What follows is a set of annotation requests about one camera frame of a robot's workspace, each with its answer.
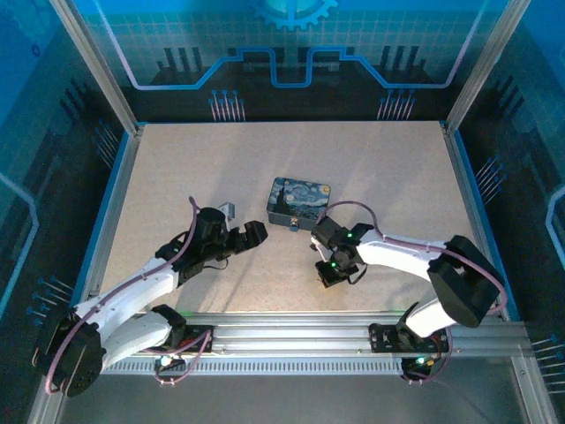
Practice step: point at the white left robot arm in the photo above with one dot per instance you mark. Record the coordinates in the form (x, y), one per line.
(132, 287)

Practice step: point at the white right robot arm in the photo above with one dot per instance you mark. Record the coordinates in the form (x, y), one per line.
(397, 252)

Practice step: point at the starry night print tin box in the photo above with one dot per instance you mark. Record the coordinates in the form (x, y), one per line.
(298, 199)

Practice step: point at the aluminium side rail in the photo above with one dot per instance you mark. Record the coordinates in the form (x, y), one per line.
(112, 212)

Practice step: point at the aluminium frame post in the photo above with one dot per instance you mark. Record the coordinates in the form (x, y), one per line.
(485, 66)
(95, 66)

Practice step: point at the aluminium front rail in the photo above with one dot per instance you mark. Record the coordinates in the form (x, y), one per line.
(287, 329)

